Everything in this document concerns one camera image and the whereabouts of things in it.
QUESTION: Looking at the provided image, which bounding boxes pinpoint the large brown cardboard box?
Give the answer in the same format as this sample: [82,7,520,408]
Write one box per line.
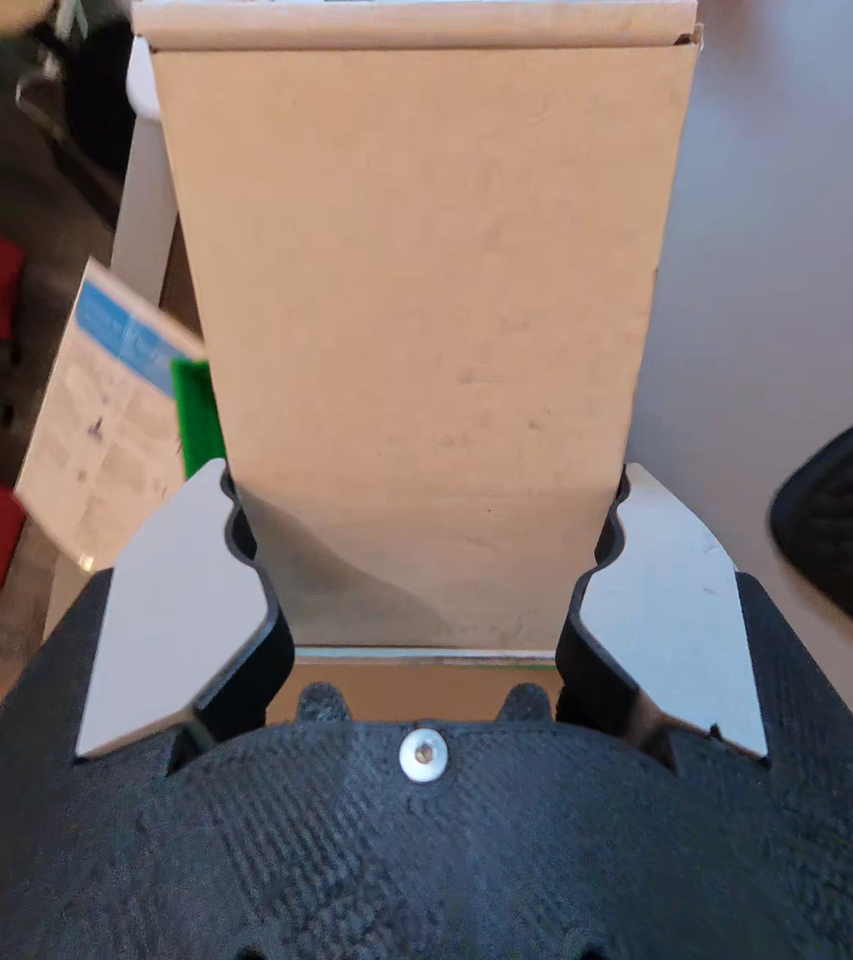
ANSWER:
[130,0,705,652]

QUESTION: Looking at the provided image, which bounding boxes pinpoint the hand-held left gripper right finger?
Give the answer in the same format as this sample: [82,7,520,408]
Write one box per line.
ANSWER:
[554,462,770,760]

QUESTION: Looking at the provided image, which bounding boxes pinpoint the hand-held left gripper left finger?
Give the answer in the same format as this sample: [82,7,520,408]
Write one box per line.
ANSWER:
[74,458,298,759]

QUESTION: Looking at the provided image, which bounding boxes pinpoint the dark office chair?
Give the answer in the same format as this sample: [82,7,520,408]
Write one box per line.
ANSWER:
[12,0,137,155]

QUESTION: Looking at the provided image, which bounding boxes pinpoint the white box with blue label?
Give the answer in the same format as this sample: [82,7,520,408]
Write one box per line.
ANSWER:
[13,257,208,573]

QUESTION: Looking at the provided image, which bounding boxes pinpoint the green plastic bin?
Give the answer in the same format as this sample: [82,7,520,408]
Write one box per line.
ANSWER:
[170,359,228,481]

